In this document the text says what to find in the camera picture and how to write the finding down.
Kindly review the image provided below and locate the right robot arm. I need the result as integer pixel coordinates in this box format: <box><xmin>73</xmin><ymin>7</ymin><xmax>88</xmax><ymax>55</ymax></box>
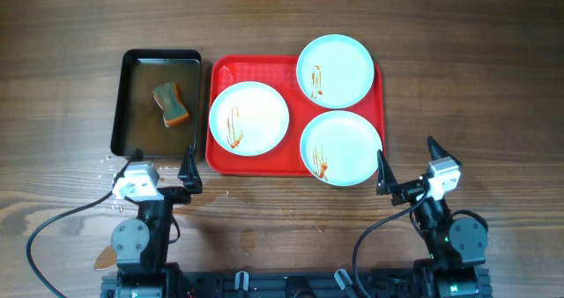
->
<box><xmin>376</xmin><ymin>137</ymin><xmax>493</xmax><ymax>297</ymax></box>

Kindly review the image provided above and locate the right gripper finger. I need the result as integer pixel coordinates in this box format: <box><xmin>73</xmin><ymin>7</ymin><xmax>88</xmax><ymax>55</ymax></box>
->
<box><xmin>427</xmin><ymin>136</ymin><xmax>461</xmax><ymax>165</ymax></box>
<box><xmin>376</xmin><ymin>150</ymin><xmax>397</xmax><ymax>195</ymax></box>

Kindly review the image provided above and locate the orange green scrub sponge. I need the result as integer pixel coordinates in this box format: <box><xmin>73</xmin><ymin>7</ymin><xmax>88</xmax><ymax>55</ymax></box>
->
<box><xmin>152</xmin><ymin>82</ymin><xmax>190</xmax><ymax>127</ymax></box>

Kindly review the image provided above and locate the red plastic serving tray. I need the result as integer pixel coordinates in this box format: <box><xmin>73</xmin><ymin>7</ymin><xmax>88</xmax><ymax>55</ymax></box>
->
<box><xmin>204</xmin><ymin>54</ymin><xmax>387</xmax><ymax>177</ymax></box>

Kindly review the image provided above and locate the white plate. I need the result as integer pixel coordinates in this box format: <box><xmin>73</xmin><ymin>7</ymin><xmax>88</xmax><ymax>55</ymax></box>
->
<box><xmin>208</xmin><ymin>81</ymin><xmax>290</xmax><ymax>157</ymax></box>
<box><xmin>300</xmin><ymin>110</ymin><xmax>383</xmax><ymax>187</ymax></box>
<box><xmin>296</xmin><ymin>34</ymin><xmax>375</xmax><ymax>109</ymax></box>

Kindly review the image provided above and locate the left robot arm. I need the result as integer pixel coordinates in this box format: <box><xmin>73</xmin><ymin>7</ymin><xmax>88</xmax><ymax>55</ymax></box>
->
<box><xmin>100</xmin><ymin>146</ymin><xmax>203</xmax><ymax>298</ymax></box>

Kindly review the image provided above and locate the black water basin tray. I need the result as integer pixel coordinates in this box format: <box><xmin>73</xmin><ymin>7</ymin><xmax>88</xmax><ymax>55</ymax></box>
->
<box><xmin>110</xmin><ymin>49</ymin><xmax>203</xmax><ymax>159</ymax></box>

